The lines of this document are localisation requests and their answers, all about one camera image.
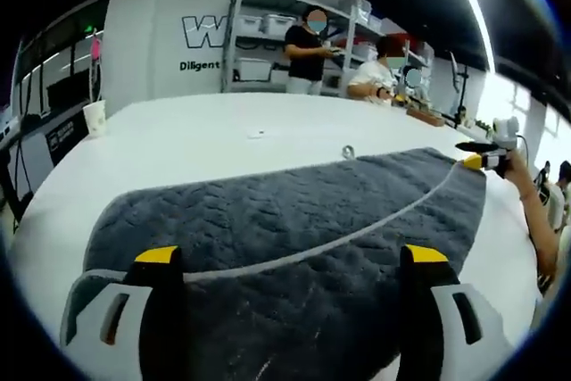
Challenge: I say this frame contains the white ceiling light strip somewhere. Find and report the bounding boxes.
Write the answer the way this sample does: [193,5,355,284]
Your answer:
[439,0,497,75]

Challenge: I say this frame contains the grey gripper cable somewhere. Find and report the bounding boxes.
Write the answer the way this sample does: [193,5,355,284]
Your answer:
[516,132,531,164]

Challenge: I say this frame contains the grey metal shelf rack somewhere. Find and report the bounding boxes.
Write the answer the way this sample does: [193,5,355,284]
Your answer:
[220,0,436,97]

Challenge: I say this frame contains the white paper cup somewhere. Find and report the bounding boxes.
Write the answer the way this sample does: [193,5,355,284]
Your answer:
[82,100,109,137]

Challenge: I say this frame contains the row of white storage boxes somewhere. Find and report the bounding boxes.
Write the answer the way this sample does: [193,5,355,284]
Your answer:
[234,0,385,84]

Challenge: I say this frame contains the grey fluffy towel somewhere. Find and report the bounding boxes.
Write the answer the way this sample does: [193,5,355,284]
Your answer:
[60,145,488,381]

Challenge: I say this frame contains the black counter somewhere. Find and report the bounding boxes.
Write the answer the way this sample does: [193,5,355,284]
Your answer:
[43,108,91,169]

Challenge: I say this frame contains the person's right hand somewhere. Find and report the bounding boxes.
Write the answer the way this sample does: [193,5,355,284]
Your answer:
[503,148,534,197]

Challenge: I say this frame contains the pink tag on white pole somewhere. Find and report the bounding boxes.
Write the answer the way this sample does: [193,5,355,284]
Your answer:
[87,27,105,104]

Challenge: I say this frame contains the brown wooden tray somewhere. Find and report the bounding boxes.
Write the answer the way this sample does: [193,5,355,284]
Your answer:
[404,106,448,128]

